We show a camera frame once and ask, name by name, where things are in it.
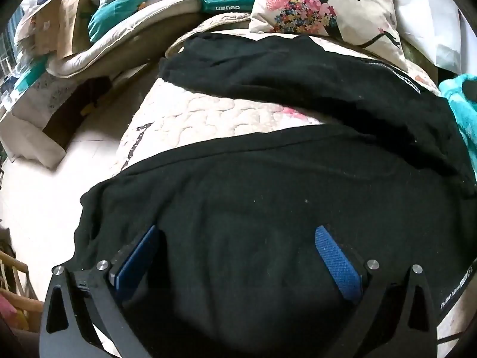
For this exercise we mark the black pants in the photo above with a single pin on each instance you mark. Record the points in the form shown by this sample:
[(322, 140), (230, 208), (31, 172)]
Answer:
[(261, 194)]

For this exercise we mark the wooden chair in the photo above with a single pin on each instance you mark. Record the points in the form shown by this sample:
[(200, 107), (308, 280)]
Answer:
[(16, 291)]

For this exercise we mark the teal fleece blanket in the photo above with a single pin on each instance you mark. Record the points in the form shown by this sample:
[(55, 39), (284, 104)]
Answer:
[(457, 100)]

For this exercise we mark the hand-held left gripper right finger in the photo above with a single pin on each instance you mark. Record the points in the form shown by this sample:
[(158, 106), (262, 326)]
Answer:
[(337, 264)]

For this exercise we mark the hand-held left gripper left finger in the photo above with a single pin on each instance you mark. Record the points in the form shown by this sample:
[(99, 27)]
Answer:
[(136, 259)]

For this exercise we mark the quilted heart-print blanket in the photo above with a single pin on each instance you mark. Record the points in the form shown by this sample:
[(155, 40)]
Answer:
[(208, 119)]

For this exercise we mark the teal deli box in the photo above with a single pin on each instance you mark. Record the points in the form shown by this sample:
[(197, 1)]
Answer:
[(223, 2)]

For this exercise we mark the brown cardboard box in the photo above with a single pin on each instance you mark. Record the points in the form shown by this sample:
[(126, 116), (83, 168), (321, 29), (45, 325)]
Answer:
[(76, 15)]

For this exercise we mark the teal cloth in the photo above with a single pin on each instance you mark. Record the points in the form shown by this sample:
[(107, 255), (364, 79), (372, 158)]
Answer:
[(111, 15)]

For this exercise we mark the white patterned box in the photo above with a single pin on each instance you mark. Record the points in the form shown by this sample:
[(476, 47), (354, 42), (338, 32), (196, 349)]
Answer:
[(41, 97)]

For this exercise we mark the beige padded cushion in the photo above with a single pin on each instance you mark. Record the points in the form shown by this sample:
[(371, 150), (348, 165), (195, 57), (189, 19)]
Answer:
[(149, 24)]

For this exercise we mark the floral silhouette printed pillow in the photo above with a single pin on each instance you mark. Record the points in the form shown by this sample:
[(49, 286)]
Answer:
[(328, 11)]

